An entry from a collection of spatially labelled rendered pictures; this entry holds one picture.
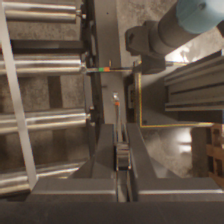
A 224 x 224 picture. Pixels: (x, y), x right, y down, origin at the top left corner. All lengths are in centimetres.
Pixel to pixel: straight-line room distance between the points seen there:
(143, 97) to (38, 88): 108
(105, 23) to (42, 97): 126
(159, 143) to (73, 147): 104
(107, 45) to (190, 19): 41
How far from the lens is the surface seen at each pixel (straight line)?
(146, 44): 41
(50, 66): 91
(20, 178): 96
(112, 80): 64
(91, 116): 88
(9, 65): 94
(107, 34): 70
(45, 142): 182
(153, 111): 165
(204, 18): 32
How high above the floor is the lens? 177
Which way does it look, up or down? 76 degrees down
